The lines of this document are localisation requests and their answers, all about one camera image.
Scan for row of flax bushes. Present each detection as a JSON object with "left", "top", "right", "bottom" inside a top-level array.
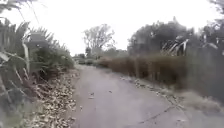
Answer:
[{"left": 0, "top": 0, "right": 76, "bottom": 128}]

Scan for leaf-strewn verge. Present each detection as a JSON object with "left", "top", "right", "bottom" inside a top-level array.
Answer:
[
  {"left": 13, "top": 68, "right": 81, "bottom": 128},
  {"left": 118, "top": 74, "right": 224, "bottom": 116}
]

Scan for bare-branched tree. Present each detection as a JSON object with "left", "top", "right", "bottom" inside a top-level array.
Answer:
[{"left": 82, "top": 23, "right": 117, "bottom": 58}]

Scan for grey asphalt path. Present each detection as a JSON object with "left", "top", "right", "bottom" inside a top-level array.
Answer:
[{"left": 68, "top": 63, "right": 224, "bottom": 128}]

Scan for dark leafy trees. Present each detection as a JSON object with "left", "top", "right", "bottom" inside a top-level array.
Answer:
[{"left": 127, "top": 0, "right": 224, "bottom": 58}]

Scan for row of brown bushes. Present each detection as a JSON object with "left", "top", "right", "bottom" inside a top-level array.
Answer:
[{"left": 94, "top": 43, "right": 224, "bottom": 104}]

